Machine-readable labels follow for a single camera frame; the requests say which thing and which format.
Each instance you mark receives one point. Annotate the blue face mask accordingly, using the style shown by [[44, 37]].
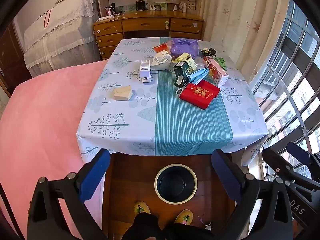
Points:
[[200, 75]]

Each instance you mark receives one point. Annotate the white rectangular box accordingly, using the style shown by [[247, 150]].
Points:
[[145, 71]]

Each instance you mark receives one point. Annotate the tree print tablecloth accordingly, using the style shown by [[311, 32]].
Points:
[[125, 120]]

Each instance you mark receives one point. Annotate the dark window frame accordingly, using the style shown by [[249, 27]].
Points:
[[298, 62]]

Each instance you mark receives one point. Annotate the lace covered furniture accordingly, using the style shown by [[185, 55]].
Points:
[[62, 30]]

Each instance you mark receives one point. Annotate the black picture frame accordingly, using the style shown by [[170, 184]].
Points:
[[141, 5]]

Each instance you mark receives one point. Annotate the purple plastic bag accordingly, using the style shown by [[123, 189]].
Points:
[[183, 47]]

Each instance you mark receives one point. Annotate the wooden desk with drawers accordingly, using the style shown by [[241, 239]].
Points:
[[147, 24]]

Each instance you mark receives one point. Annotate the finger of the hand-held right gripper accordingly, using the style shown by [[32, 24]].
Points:
[[277, 163], [297, 153]]

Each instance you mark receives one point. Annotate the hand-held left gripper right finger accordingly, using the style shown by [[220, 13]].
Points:
[[225, 172]]

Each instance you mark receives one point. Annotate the red snack packet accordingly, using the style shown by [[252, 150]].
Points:
[[160, 47]]

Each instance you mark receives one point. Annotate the red gift bag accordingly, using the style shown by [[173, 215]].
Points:
[[200, 94]]

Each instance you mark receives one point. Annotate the small purple white scrap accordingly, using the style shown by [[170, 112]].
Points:
[[206, 223]]

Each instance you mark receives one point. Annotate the dark wooden door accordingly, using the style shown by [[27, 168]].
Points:
[[10, 60]]

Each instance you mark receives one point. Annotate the pink drink carton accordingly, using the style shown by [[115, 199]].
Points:
[[216, 71]]

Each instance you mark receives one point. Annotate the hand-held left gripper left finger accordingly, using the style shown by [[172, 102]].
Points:
[[96, 173]]

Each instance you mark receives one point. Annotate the clear plastic cup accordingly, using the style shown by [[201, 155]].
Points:
[[200, 61]]

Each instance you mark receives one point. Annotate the black bin with white rim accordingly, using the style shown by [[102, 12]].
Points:
[[175, 183]]

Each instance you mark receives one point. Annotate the dark green carton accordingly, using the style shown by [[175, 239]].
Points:
[[183, 72]]

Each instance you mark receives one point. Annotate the white crumpled paper bag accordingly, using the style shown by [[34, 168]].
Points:
[[161, 61]]

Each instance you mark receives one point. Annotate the yellow packet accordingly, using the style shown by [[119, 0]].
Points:
[[182, 57]]

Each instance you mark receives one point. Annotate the black crumpled wrapper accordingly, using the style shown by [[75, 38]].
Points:
[[208, 52]]

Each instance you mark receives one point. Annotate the cream floral curtain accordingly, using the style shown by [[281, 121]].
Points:
[[237, 17]]

